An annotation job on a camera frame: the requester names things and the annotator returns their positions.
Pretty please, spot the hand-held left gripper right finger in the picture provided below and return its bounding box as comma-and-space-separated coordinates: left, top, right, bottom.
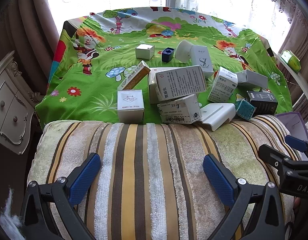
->
202, 154, 295, 240

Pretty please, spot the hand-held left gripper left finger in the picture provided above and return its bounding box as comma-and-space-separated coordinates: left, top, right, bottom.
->
20, 152, 102, 240

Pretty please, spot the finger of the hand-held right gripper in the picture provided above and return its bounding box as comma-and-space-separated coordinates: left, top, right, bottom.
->
284, 134, 308, 160
259, 144, 308, 178

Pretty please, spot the purple cardboard box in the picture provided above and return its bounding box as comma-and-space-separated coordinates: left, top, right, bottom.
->
275, 112, 308, 143

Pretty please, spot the black box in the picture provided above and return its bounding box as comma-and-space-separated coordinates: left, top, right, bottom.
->
246, 90, 279, 117

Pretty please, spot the teal box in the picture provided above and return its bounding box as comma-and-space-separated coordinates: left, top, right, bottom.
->
234, 99, 256, 120

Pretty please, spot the white plastic holder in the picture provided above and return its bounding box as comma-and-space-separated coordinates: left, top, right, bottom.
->
197, 103, 237, 132

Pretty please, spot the grey and white box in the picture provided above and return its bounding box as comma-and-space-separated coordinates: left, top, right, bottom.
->
235, 69, 269, 90

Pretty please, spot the white medicine box green print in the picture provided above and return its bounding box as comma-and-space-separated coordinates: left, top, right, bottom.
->
157, 94, 202, 125

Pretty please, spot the white and blue medicine box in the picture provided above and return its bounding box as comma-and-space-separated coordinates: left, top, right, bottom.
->
207, 66, 238, 103

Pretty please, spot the white box with small logo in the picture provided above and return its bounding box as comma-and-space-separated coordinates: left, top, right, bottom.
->
117, 89, 145, 124

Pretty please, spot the large white medicine box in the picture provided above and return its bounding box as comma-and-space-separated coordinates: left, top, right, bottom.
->
155, 65, 207, 102

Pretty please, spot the cream cardboard box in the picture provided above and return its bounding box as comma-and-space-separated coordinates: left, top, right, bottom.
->
148, 67, 174, 105

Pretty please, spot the orange and white medicine box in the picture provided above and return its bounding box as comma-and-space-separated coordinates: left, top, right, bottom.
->
117, 60, 151, 92

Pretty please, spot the white box with monogram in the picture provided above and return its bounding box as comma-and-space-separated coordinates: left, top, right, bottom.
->
190, 45, 214, 78

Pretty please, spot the white curved plastic piece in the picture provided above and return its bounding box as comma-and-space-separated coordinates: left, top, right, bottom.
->
174, 39, 194, 64

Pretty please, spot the dark blue plastic block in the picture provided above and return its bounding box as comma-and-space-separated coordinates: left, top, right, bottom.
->
161, 47, 175, 62

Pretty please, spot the small plain white box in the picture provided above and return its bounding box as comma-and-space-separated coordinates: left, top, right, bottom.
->
135, 44, 155, 60

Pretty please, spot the striped towel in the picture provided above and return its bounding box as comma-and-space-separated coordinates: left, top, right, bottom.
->
28, 115, 307, 240

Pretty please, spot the green tissue pack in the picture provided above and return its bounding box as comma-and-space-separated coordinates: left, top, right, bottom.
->
280, 49, 301, 73

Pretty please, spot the white fluffy tuft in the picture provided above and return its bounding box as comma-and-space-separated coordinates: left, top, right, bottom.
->
0, 186, 23, 230

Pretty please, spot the cream carved cabinet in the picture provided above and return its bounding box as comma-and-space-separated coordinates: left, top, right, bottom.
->
0, 50, 44, 155

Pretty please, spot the brown curtain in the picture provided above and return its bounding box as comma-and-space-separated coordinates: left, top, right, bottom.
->
279, 5, 308, 115
0, 0, 62, 100

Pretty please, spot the green cartoon printed tablecloth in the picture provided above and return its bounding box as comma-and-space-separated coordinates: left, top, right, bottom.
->
35, 7, 293, 125

